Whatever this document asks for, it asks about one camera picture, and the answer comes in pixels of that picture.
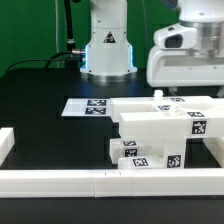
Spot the white chair back frame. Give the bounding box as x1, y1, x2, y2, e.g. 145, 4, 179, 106
111, 96, 224, 140

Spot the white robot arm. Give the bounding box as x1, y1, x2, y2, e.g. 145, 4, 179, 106
80, 0, 224, 87

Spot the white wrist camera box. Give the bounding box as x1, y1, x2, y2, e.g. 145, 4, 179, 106
154, 23, 197, 50

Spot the black cable bundle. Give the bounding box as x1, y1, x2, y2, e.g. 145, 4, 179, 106
6, 0, 88, 73

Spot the white chair seat plate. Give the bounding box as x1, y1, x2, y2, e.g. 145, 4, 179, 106
128, 90, 188, 168

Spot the white marker base sheet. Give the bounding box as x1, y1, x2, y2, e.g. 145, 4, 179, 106
62, 98, 111, 117

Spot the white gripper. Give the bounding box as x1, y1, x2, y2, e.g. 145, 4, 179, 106
146, 46, 224, 87

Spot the white U-shaped fence frame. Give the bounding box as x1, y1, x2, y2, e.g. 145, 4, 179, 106
0, 126, 224, 199

